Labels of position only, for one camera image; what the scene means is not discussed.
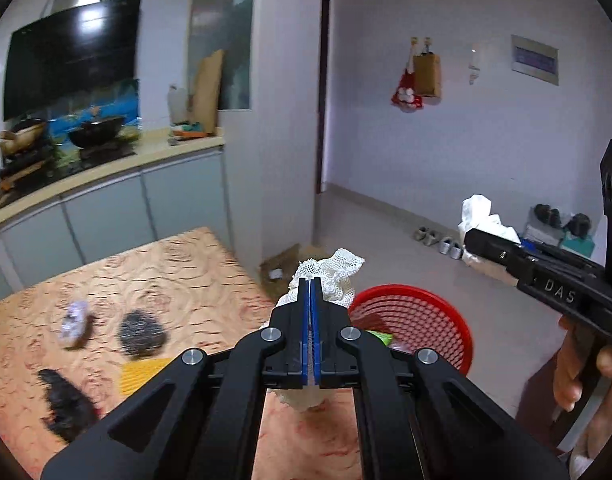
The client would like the person's right hand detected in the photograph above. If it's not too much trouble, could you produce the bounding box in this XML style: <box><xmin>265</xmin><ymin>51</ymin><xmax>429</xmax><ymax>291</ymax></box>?
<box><xmin>553</xmin><ymin>320</ymin><xmax>612</xmax><ymax>413</ymax></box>

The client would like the red plastic basket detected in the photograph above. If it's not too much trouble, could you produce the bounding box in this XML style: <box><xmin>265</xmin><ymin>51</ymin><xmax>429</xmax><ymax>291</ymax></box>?
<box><xmin>347</xmin><ymin>284</ymin><xmax>474</xmax><ymax>378</ymax></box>

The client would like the kitchen base cabinet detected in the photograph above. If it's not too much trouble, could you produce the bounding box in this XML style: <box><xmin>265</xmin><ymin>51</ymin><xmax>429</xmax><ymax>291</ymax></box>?
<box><xmin>0</xmin><ymin>130</ymin><xmax>233</xmax><ymax>311</ymax></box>

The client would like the white foam net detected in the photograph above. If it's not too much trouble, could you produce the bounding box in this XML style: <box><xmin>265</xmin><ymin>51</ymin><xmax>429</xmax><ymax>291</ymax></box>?
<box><xmin>276</xmin><ymin>247</ymin><xmax>367</xmax><ymax>411</ymax></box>

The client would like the dark wooden door frame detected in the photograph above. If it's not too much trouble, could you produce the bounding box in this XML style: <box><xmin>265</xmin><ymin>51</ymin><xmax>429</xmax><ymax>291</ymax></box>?
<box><xmin>316</xmin><ymin>0</ymin><xmax>333</xmax><ymax>196</ymax></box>

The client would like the black rag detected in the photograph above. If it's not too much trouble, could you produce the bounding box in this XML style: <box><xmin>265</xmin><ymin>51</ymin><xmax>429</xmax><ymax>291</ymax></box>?
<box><xmin>36</xmin><ymin>369</ymin><xmax>102</xmax><ymax>443</ymax></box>

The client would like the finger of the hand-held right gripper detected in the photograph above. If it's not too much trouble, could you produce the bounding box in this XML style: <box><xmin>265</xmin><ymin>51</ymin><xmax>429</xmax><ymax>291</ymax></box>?
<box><xmin>463</xmin><ymin>227</ymin><xmax>542</xmax><ymax>288</ymax></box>
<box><xmin>521</xmin><ymin>239</ymin><xmax>607</xmax><ymax>267</ymax></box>

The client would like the brown paper bag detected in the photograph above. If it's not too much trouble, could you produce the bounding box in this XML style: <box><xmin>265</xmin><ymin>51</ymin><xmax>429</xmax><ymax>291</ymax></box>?
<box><xmin>412</xmin><ymin>52</ymin><xmax>443</xmax><ymax>100</ymax></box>

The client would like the red hanging bag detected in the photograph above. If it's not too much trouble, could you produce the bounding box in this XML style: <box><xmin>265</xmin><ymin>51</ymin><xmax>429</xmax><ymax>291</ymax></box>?
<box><xmin>391</xmin><ymin>67</ymin><xmax>425</xmax><ymax>112</ymax></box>

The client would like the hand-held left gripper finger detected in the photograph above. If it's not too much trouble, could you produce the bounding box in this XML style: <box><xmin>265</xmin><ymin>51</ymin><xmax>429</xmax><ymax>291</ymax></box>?
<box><xmin>40</xmin><ymin>277</ymin><xmax>311</xmax><ymax>480</ymax></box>
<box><xmin>311</xmin><ymin>277</ymin><xmax>572</xmax><ymax>480</ymax></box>

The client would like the yellow foam net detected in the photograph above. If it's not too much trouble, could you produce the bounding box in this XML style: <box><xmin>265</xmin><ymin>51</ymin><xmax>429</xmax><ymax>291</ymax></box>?
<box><xmin>120</xmin><ymin>358</ymin><xmax>167</xmax><ymax>396</ymax></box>

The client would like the golden frying pan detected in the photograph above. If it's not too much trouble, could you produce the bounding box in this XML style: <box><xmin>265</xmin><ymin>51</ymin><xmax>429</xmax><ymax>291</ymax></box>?
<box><xmin>0</xmin><ymin>119</ymin><xmax>49</xmax><ymax>156</ymax></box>

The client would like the blue scenic backsplash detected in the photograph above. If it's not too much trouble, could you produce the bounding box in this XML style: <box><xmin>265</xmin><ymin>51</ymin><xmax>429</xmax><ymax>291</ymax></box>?
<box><xmin>46</xmin><ymin>79</ymin><xmax>140</xmax><ymax>146</ymax></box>

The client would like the green orange packet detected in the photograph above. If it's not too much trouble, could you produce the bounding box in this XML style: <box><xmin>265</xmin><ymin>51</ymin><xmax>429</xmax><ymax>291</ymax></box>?
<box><xmin>171</xmin><ymin>122</ymin><xmax>209</xmax><ymax>144</ymax></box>

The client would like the cardboard box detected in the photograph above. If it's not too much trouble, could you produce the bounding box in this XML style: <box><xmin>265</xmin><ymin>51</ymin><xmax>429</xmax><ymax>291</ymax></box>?
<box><xmin>258</xmin><ymin>242</ymin><xmax>327</xmax><ymax>301</ymax></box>

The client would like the grey wall panel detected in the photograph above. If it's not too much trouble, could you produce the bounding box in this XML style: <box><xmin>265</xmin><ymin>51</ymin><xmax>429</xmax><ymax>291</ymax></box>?
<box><xmin>511</xmin><ymin>35</ymin><xmax>560</xmax><ymax>86</ymax></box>

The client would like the steel wool scourer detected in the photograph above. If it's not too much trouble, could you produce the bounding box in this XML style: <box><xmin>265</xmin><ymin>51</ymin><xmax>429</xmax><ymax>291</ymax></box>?
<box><xmin>116</xmin><ymin>310</ymin><xmax>167</xmax><ymax>358</ymax></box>

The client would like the black gas stove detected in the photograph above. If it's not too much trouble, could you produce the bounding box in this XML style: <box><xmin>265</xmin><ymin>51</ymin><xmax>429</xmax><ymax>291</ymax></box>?
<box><xmin>0</xmin><ymin>142</ymin><xmax>136</xmax><ymax>181</ymax></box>

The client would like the frosted glass panel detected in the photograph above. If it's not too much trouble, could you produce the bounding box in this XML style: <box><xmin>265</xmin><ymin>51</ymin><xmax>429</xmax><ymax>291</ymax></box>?
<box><xmin>188</xmin><ymin>0</ymin><xmax>259</xmax><ymax>111</ymax></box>

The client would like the white plastic bag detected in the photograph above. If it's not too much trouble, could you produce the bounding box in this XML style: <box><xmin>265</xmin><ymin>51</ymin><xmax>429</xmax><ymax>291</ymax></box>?
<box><xmin>458</xmin><ymin>194</ymin><xmax>522</xmax><ymax>281</ymax></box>

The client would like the wooden cutting board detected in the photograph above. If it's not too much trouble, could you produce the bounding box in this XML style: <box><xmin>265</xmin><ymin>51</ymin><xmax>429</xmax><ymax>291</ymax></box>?
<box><xmin>192</xmin><ymin>49</ymin><xmax>225</xmax><ymax>133</ymax></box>

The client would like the teal box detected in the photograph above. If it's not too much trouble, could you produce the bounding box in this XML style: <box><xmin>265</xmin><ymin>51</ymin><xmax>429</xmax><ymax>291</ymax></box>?
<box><xmin>561</xmin><ymin>235</ymin><xmax>597</xmax><ymax>256</ymax></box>

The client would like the black wok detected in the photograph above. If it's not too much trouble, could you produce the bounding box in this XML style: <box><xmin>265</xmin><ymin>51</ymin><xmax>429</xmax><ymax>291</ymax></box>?
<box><xmin>67</xmin><ymin>116</ymin><xmax>127</xmax><ymax>149</ymax></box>

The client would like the purple white small cloth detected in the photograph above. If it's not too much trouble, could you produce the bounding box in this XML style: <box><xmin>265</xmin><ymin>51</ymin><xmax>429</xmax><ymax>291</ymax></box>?
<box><xmin>57</xmin><ymin>301</ymin><xmax>91</xmax><ymax>347</ymax></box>

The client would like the clear plastic bottle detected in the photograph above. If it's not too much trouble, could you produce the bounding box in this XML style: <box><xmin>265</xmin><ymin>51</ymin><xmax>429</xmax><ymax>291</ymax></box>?
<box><xmin>168</xmin><ymin>84</ymin><xmax>191</xmax><ymax>126</ymax></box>

